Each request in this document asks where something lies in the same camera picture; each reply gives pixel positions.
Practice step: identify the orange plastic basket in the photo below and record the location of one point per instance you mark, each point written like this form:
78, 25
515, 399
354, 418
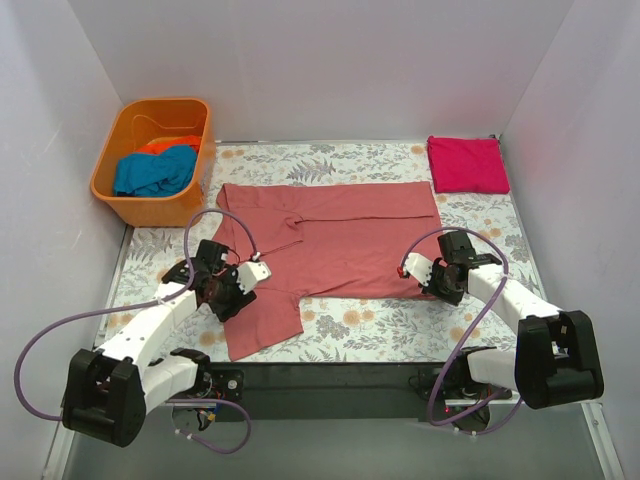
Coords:
148, 121

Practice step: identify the aluminium frame rail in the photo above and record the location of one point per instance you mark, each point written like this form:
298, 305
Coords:
58, 454

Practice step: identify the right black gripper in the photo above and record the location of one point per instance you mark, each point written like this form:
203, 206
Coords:
435, 281

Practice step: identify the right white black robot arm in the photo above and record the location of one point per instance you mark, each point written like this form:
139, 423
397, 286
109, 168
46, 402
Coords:
555, 361

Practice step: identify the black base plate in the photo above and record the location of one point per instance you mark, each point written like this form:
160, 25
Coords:
309, 391

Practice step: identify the orange t shirt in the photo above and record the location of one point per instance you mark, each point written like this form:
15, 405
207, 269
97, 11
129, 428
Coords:
158, 146

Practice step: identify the dusty pink t shirt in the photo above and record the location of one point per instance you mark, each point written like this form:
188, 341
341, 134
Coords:
343, 241

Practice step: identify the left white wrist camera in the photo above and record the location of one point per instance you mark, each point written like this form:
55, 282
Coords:
250, 274

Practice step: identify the blue t shirt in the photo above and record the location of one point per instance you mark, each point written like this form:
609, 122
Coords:
155, 175

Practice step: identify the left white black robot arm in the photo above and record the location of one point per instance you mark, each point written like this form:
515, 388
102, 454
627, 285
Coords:
110, 390

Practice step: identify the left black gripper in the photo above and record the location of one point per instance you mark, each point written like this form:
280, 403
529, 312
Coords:
232, 298

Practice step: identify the folded magenta t shirt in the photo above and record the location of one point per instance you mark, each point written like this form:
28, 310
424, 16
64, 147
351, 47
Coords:
467, 165

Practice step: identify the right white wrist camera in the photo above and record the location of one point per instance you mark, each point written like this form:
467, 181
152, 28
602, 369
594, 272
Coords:
418, 267

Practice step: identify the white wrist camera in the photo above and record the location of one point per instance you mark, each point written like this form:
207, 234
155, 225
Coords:
250, 274
418, 267

